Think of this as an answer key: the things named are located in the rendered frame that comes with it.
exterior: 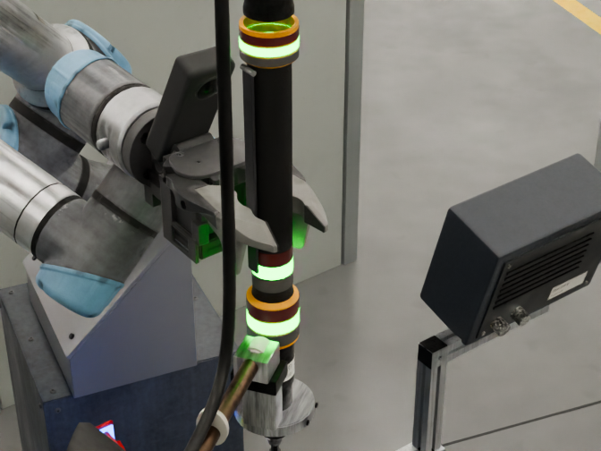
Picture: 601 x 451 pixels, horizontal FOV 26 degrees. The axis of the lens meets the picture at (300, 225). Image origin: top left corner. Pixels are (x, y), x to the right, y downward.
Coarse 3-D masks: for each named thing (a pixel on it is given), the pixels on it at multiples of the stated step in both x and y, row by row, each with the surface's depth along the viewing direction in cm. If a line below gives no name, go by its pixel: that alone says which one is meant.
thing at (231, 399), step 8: (248, 360) 104; (240, 368) 103; (248, 368) 103; (256, 368) 103; (240, 376) 102; (248, 376) 102; (232, 384) 101; (240, 384) 101; (248, 384) 102; (224, 392) 101; (232, 392) 100; (240, 392) 101; (224, 400) 100; (232, 400) 100; (240, 400) 101; (224, 408) 99; (232, 408) 99; (208, 432) 96; (216, 432) 97; (208, 440) 96; (216, 440) 97; (200, 448) 95; (208, 448) 96
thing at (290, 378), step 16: (256, 0) 91; (272, 0) 91; (288, 0) 92; (256, 16) 91; (272, 16) 91; (288, 16) 92; (288, 352) 108; (288, 368) 109; (288, 384) 110; (288, 400) 111
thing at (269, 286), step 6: (252, 276) 105; (252, 282) 105; (258, 282) 104; (264, 282) 104; (270, 282) 104; (276, 282) 104; (282, 282) 104; (288, 282) 105; (258, 288) 105; (264, 288) 104; (270, 288) 104; (276, 288) 104; (282, 288) 104; (288, 288) 105
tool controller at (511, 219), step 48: (528, 192) 184; (576, 192) 185; (480, 240) 176; (528, 240) 177; (576, 240) 184; (432, 288) 189; (480, 288) 179; (528, 288) 185; (576, 288) 196; (480, 336) 188
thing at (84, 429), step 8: (80, 424) 114; (88, 424) 115; (80, 432) 113; (88, 432) 114; (96, 432) 115; (72, 440) 112; (80, 440) 112; (88, 440) 113; (96, 440) 114; (104, 440) 115; (112, 440) 116; (72, 448) 111; (80, 448) 112; (88, 448) 112; (96, 448) 113; (104, 448) 114; (112, 448) 115; (120, 448) 116
